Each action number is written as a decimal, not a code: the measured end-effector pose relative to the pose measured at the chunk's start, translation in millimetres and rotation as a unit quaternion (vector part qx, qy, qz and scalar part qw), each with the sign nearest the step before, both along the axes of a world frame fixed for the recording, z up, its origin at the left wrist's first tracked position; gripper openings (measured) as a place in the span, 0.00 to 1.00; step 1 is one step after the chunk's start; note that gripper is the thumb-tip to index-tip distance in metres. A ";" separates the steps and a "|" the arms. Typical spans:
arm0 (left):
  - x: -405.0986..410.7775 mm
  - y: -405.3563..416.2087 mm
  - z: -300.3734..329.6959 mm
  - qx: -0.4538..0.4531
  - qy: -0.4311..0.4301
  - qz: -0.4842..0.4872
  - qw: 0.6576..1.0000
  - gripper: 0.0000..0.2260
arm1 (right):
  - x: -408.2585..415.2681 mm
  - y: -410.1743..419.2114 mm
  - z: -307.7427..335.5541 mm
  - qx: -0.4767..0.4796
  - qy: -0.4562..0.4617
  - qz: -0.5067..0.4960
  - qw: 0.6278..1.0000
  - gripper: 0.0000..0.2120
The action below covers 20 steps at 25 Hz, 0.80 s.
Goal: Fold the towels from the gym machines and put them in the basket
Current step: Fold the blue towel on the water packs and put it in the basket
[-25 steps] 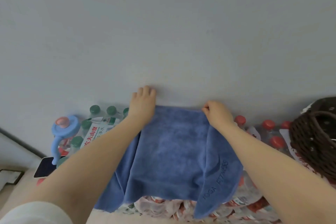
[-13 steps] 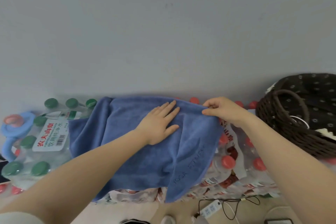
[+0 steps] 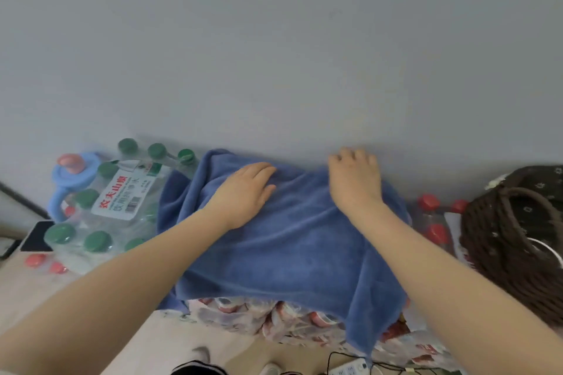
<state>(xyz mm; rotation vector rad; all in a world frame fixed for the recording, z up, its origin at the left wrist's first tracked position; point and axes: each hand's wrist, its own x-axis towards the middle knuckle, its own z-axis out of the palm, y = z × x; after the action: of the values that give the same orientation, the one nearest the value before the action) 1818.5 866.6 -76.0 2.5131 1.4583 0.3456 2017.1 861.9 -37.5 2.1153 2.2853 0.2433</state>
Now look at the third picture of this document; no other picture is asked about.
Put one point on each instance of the person's right shoe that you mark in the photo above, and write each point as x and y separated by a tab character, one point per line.
270	369

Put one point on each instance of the person's shoe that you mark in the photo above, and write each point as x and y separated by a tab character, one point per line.
201	355
270	369

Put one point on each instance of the person's left forearm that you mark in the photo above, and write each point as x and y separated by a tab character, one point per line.
110	300

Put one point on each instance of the brown wicker basket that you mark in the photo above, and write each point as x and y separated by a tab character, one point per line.
497	234

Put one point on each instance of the stack of bottled water packs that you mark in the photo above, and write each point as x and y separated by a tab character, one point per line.
110	212

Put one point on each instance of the clear jug with blue lid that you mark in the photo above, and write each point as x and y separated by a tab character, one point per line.
66	177

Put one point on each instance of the white power strip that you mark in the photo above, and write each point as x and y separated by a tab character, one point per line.
349	368

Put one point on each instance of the person's right hand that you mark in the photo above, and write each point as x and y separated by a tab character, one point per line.
356	181

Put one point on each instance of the blue towel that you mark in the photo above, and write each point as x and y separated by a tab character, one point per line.
299	256

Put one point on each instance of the black smartphone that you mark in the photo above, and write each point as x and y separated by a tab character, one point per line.
37	238

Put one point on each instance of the black striped shorts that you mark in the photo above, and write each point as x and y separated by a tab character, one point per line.
198	369

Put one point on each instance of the white zip tie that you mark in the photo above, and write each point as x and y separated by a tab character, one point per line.
550	247

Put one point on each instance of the person's left shoe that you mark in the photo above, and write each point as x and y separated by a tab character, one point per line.
201	355

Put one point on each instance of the person's left hand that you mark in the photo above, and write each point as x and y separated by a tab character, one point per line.
242	194

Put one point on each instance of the person's right forearm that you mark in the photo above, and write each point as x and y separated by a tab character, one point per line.
462	300

